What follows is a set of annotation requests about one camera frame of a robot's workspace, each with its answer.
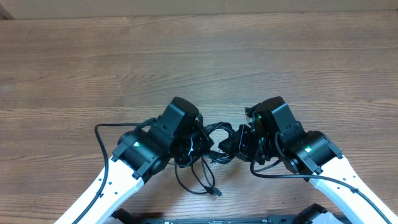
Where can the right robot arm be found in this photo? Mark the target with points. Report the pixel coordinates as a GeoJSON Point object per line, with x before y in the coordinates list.
{"type": "Point", "coordinates": [276, 146]}

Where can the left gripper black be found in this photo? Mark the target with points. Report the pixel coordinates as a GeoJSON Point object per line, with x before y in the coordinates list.
{"type": "Point", "coordinates": [202, 144]}

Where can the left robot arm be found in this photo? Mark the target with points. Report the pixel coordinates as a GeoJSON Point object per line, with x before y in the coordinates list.
{"type": "Point", "coordinates": [178, 133]}

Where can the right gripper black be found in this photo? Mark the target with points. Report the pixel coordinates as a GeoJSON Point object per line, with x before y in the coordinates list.
{"type": "Point", "coordinates": [234, 145]}

